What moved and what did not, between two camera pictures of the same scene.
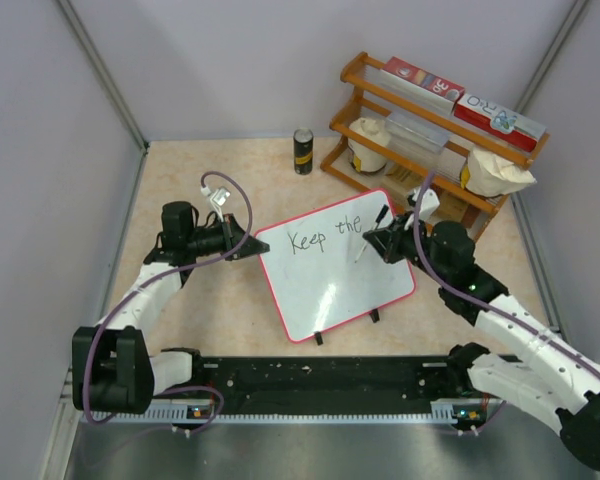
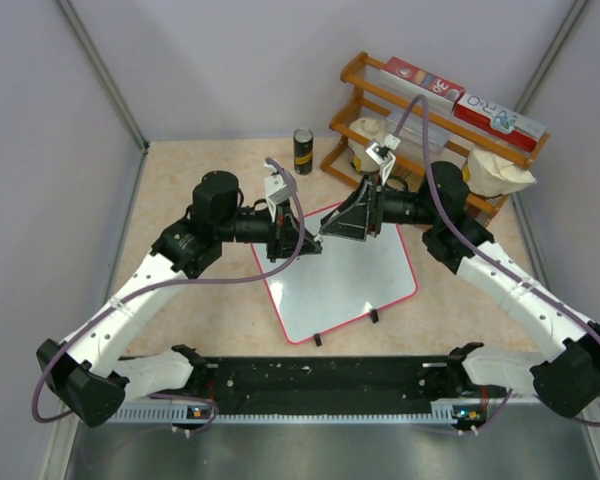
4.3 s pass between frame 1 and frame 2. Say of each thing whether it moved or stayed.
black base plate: stayed
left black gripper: moved
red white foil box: stayed
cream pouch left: stayed
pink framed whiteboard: stayed
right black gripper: moved
